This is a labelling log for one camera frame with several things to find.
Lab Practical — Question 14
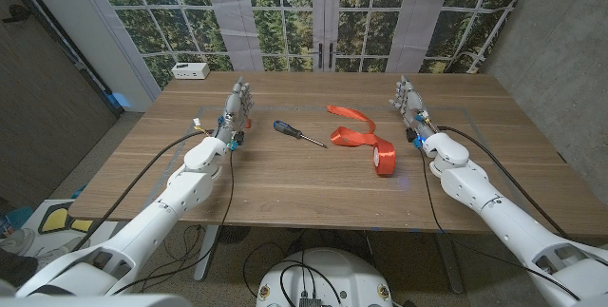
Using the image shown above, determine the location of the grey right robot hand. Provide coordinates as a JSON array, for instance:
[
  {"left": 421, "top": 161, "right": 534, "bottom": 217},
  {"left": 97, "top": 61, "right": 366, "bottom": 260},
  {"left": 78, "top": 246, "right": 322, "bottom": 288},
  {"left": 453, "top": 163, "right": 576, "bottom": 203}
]
[{"left": 388, "top": 75, "right": 442, "bottom": 149}]

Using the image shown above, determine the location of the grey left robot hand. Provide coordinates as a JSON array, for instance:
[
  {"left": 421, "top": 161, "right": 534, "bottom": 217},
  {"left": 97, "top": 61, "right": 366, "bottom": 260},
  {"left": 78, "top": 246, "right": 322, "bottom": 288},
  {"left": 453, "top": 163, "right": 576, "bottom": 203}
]
[{"left": 212, "top": 76, "right": 256, "bottom": 152}]

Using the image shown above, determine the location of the black blue handled screwdriver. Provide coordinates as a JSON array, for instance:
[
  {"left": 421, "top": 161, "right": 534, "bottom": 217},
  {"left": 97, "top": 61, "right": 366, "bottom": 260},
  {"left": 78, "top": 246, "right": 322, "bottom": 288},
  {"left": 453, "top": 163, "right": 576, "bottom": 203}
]
[{"left": 273, "top": 120, "right": 329, "bottom": 149}]

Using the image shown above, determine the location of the orange satin ribbon roll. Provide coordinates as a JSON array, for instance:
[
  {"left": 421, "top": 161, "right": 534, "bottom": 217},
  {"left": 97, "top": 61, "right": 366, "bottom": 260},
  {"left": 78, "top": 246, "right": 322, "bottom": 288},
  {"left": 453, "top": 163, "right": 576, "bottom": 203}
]
[{"left": 326, "top": 105, "right": 397, "bottom": 178}]

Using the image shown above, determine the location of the white power strip box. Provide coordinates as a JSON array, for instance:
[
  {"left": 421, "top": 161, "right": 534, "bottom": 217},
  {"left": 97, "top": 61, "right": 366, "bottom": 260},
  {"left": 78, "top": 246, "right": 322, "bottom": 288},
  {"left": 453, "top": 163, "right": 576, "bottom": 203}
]
[{"left": 171, "top": 62, "right": 211, "bottom": 81}]

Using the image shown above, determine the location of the printed window forest backdrop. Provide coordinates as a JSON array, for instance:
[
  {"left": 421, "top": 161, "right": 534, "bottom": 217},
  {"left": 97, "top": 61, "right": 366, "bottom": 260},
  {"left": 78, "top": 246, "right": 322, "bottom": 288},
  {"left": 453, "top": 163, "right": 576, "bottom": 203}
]
[{"left": 87, "top": 0, "right": 533, "bottom": 90}]

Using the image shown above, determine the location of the small blue floor object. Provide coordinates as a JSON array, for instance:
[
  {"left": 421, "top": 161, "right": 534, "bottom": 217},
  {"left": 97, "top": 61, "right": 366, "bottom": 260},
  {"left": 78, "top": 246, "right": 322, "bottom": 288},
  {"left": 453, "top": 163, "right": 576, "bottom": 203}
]
[{"left": 106, "top": 91, "right": 132, "bottom": 109}]

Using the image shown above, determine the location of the black round ribbed disc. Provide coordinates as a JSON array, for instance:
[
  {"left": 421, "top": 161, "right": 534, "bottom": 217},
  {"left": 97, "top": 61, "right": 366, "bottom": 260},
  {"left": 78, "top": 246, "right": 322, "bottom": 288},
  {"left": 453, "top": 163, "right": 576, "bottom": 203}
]
[{"left": 217, "top": 224, "right": 252, "bottom": 245}]

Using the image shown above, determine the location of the white table leg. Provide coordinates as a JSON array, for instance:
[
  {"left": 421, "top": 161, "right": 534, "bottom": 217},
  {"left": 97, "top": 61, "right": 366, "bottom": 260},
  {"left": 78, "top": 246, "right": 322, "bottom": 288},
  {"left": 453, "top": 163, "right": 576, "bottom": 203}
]
[{"left": 193, "top": 224, "right": 220, "bottom": 282}]

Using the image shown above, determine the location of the white robot torso base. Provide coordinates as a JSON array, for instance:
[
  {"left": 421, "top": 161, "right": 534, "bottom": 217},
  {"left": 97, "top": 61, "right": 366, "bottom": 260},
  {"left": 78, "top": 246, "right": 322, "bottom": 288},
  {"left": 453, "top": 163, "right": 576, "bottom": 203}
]
[{"left": 255, "top": 247, "right": 394, "bottom": 307}]

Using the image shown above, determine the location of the yellow black floor mat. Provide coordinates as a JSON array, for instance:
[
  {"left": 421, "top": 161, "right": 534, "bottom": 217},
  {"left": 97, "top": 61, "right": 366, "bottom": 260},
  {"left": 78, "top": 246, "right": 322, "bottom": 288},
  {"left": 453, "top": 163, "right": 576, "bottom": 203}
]
[{"left": 0, "top": 199, "right": 120, "bottom": 259}]

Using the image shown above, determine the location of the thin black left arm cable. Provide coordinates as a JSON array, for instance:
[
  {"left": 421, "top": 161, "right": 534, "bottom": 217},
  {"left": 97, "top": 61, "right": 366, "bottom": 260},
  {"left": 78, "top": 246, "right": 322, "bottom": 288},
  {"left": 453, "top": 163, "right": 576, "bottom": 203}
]
[{"left": 109, "top": 147, "right": 237, "bottom": 297}]

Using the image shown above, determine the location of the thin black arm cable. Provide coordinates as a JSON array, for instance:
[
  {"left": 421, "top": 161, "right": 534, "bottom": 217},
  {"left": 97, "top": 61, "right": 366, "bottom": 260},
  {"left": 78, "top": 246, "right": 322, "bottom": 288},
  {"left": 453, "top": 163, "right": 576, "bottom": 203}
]
[
  {"left": 109, "top": 147, "right": 237, "bottom": 297},
  {"left": 418, "top": 148, "right": 581, "bottom": 302}
]

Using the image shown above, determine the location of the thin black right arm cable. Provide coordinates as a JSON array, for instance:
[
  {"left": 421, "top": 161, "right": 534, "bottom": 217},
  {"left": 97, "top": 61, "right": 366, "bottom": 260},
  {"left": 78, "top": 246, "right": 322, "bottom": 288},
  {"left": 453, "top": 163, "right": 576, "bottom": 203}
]
[{"left": 418, "top": 148, "right": 581, "bottom": 302}]

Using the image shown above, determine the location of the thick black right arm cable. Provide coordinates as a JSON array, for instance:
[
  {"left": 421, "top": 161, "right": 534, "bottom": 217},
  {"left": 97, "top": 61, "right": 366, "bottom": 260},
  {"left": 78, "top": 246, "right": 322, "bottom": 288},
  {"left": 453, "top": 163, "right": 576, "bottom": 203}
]
[{"left": 435, "top": 125, "right": 570, "bottom": 240}]

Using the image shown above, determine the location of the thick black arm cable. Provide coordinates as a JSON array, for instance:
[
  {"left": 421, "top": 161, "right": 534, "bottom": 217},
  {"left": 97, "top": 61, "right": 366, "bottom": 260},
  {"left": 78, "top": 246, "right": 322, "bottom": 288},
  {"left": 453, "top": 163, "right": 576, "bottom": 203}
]
[
  {"left": 435, "top": 125, "right": 570, "bottom": 240},
  {"left": 69, "top": 128, "right": 216, "bottom": 253}
]

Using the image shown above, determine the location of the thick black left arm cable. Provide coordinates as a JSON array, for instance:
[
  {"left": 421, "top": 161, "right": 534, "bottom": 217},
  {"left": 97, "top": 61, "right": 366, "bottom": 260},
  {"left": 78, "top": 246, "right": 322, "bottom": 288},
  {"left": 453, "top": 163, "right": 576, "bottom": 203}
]
[{"left": 69, "top": 128, "right": 216, "bottom": 253}]

